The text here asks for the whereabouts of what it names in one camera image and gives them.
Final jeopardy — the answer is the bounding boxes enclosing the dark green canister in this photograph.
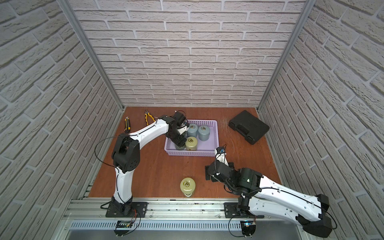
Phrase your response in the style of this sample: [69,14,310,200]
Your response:
[175,144,186,151]

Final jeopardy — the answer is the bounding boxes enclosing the yellow-green canister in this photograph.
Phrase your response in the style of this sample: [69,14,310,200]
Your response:
[185,136,198,151]
[180,178,196,198]

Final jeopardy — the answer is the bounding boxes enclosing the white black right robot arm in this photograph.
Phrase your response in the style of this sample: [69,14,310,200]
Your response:
[205,160,334,238]

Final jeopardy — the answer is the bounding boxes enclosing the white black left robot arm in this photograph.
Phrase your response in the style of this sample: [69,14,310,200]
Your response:
[111,112,190,215]

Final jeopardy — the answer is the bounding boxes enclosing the light blue canister back middle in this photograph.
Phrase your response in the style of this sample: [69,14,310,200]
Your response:
[187,124,199,138]

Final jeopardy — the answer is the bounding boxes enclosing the light blue canister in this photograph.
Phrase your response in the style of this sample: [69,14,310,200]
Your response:
[198,125,211,142]
[187,124,199,138]

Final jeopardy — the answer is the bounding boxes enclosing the lilac perforated plastic basket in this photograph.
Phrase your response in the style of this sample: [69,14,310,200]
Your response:
[164,120,219,157]

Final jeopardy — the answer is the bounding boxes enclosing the light blue canister back right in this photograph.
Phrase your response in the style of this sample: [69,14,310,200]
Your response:
[198,125,211,142]

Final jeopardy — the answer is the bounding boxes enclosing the yellow black pliers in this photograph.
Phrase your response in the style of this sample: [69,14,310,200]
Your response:
[145,110,156,126]

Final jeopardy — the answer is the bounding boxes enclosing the yellow black utility knife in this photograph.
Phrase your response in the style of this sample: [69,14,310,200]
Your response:
[124,117,131,134]

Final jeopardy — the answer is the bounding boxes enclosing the black plastic tool case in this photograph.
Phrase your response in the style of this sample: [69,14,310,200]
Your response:
[229,110,270,145]

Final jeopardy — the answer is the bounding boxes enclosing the right controller board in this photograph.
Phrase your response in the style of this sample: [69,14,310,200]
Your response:
[240,221,257,238]

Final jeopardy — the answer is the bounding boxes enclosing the controller board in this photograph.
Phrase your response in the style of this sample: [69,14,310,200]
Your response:
[114,221,136,237]
[240,221,257,238]

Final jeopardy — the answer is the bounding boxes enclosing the left controller board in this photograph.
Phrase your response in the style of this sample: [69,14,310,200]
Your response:
[114,221,136,237]

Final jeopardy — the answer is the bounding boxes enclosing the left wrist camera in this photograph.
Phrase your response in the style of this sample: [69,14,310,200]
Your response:
[172,111,190,129]

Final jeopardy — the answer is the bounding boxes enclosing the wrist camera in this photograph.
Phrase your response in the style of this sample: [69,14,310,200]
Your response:
[172,111,190,129]
[215,146,226,157]

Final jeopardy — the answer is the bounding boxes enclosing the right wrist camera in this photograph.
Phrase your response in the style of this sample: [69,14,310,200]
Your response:
[215,146,226,157]

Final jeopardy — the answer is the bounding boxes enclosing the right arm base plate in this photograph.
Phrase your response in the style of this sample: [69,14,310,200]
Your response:
[224,202,265,219]

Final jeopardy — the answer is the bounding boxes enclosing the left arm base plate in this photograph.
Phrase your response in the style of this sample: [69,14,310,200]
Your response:
[106,202,148,218]

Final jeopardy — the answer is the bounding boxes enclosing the aluminium frame post left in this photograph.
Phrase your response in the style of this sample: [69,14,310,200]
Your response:
[58,0,125,111]

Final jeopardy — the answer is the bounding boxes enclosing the aluminium frame post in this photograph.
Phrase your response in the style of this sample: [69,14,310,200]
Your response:
[256,0,316,113]
[58,0,125,111]

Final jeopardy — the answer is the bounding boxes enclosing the aluminium frame post right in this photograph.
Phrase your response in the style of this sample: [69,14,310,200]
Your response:
[256,0,316,113]

